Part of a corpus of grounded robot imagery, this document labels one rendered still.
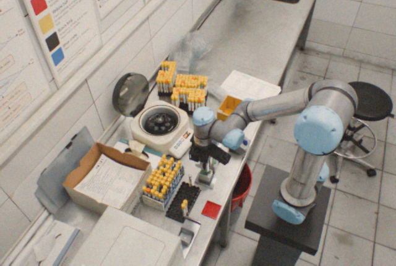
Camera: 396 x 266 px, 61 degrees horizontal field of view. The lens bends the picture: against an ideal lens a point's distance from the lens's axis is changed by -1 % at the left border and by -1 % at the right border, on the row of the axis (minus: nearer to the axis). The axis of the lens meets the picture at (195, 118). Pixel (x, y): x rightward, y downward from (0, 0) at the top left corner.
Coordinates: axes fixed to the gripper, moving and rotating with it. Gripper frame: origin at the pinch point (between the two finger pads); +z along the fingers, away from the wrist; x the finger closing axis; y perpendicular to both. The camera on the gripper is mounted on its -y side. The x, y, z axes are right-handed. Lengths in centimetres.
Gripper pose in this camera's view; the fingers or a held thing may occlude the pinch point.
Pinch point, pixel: (208, 169)
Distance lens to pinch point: 148.1
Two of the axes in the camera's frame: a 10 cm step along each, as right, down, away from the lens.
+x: -3.8, 6.9, -6.1
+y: -9.3, -2.6, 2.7
